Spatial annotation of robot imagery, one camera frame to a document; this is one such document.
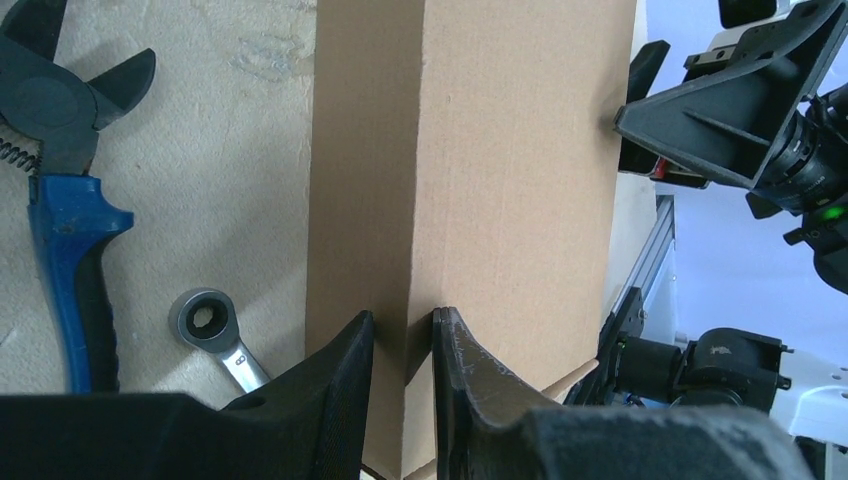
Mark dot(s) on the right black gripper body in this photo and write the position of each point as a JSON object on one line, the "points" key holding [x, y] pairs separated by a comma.
{"points": [[809, 169]]}

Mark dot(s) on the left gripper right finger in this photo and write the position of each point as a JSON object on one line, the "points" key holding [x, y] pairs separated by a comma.
{"points": [[490, 424]]}

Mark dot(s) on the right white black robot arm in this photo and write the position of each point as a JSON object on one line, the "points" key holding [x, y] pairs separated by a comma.
{"points": [[803, 394]]}

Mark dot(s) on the silver ratchet wrench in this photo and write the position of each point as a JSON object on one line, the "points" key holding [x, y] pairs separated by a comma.
{"points": [[205, 318]]}

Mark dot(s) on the blue handled pliers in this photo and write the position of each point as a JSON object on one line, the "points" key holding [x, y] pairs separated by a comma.
{"points": [[50, 126]]}

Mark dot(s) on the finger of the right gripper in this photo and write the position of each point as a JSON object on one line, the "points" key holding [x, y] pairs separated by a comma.
{"points": [[725, 125], [641, 119]]}

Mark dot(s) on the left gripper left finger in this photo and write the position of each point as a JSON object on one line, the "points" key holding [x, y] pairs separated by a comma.
{"points": [[307, 423]]}

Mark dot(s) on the brown cardboard express box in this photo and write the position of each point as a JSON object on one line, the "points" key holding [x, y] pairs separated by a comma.
{"points": [[462, 155]]}

